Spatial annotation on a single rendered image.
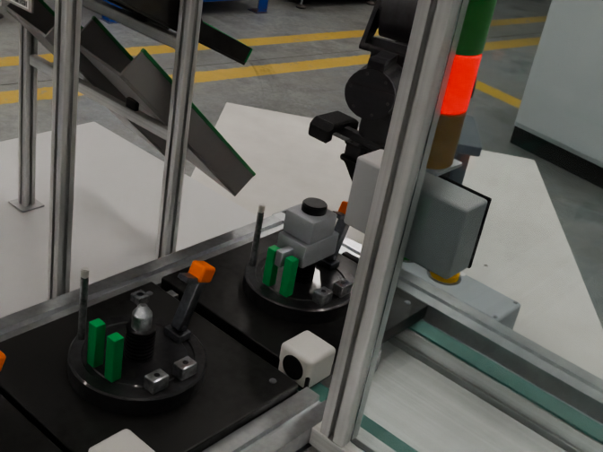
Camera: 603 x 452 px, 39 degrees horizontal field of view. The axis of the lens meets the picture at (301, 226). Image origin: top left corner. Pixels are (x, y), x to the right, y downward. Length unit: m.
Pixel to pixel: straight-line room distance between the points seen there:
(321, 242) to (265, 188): 0.56
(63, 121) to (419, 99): 0.42
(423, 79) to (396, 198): 0.11
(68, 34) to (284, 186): 0.74
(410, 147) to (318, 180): 0.93
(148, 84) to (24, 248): 0.36
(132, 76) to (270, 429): 0.45
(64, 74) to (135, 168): 0.65
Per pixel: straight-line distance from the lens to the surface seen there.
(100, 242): 1.33
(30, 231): 1.35
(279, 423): 0.89
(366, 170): 0.77
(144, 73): 1.06
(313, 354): 0.93
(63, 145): 0.97
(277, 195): 1.54
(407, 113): 0.71
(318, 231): 0.99
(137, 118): 1.14
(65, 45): 0.93
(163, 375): 0.85
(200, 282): 0.90
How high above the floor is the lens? 1.54
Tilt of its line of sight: 28 degrees down
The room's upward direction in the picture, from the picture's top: 11 degrees clockwise
